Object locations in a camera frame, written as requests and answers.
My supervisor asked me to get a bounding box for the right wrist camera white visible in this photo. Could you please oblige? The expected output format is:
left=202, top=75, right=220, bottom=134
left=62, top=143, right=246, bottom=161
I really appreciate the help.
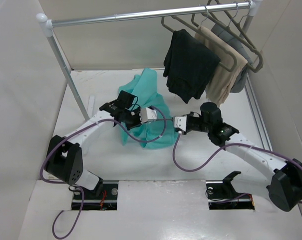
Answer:
left=173, top=116, right=187, bottom=134

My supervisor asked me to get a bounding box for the grey hanging garment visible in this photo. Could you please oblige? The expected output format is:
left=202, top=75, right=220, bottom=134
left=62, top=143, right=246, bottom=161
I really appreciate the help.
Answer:
left=210, top=22, right=254, bottom=93

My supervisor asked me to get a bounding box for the aluminium rail right side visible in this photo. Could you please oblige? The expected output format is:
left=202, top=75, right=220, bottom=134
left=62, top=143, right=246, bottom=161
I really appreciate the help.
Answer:
left=245, top=75, right=273, bottom=151

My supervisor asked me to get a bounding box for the beige hanging garment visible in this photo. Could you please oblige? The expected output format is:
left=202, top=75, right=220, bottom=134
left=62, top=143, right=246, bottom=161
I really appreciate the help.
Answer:
left=195, top=25, right=251, bottom=106

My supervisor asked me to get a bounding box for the silver clothes rack frame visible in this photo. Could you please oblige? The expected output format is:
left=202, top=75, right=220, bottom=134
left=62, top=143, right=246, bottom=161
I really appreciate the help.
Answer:
left=36, top=0, right=261, bottom=121

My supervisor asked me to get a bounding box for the grey hanger with beige garment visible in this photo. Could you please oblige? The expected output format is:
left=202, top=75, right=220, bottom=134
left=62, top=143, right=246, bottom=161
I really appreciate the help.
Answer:
left=191, top=3, right=237, bottom=73

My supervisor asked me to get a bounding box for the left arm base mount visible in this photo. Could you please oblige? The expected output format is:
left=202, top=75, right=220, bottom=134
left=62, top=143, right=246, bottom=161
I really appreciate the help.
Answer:
left=68, top=180, right=119, bottom=211

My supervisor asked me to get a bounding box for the grey hanger with black garment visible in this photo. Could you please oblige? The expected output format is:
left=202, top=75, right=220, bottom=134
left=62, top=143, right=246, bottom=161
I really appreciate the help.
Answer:
left=161, top=16, right=203, bottom=35

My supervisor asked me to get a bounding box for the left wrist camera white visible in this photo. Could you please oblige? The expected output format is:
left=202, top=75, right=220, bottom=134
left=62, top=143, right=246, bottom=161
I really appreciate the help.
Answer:
left=140, top=107, right=157, bottom=124

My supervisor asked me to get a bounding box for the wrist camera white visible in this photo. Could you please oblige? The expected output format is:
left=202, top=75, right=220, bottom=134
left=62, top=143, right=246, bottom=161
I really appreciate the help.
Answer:
left=140, top=107, right=157, bottom=124
left=173, top=116, right=187, bottom=134

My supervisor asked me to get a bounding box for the teal t shirt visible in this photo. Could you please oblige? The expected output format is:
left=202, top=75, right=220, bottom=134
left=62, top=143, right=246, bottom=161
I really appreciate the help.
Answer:
left=118, top=68, right=177, bottom=150

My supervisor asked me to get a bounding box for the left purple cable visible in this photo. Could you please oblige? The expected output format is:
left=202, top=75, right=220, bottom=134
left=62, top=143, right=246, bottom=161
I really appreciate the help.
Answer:
left=38, top=104, right=167, bottom=238

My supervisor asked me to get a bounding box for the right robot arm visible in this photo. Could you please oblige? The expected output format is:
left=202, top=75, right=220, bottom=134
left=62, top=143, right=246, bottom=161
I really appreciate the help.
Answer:
left=177, top=102, right=302, bottom=212

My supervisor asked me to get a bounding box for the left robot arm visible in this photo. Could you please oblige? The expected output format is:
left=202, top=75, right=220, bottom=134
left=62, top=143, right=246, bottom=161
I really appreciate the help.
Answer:
left=40, top=90, right=141, bottom=198

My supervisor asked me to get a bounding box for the black hanging garment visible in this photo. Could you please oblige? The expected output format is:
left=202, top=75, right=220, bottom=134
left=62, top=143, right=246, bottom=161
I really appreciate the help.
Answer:
left=163, top=29, right=220, bottom=104

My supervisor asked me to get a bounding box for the purple cable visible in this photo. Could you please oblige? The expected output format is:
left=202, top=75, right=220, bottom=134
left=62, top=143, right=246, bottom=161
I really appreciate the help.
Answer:
left=38, top=104, right=167, bottom=238
left=172, top=132, right=302, bottom=204

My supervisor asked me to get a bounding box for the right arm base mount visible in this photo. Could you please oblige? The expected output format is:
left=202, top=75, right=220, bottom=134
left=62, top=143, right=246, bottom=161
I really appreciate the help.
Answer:
left=205, top=171, right=255, bottom=211

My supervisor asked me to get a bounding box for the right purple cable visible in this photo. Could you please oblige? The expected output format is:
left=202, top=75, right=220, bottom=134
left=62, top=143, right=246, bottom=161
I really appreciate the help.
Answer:
left=172, top=132, right=302, bottom=204

